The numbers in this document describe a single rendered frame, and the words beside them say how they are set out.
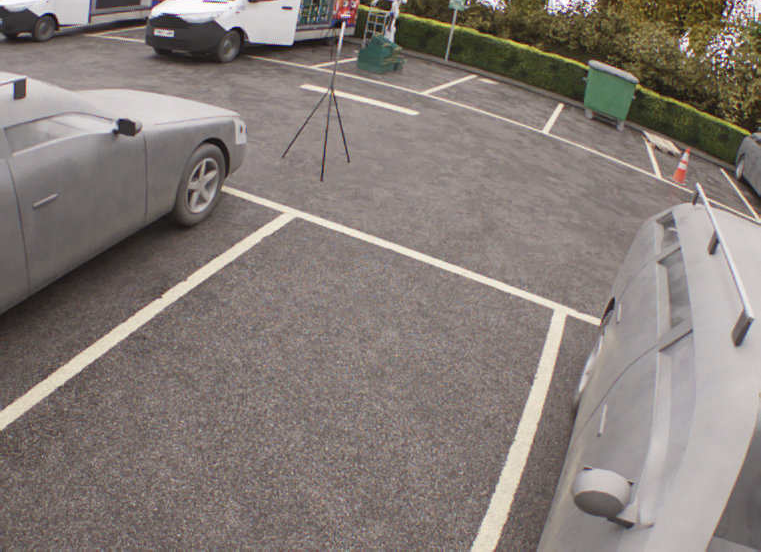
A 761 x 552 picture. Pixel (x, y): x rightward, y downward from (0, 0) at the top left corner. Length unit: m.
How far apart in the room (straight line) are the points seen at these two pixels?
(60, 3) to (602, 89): 13.47
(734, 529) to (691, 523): 0.14
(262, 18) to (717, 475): 10.96
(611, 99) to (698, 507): 12.57
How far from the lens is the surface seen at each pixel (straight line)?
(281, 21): 11.55
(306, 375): 3.31
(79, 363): 3.32
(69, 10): 15.29
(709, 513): 1.63
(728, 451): 1.71
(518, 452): 3.19
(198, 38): 10.97
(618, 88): 13.71
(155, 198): 4.07
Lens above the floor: 2.12
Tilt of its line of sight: 28 degrees down
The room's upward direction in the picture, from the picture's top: 11 degrees clockwise
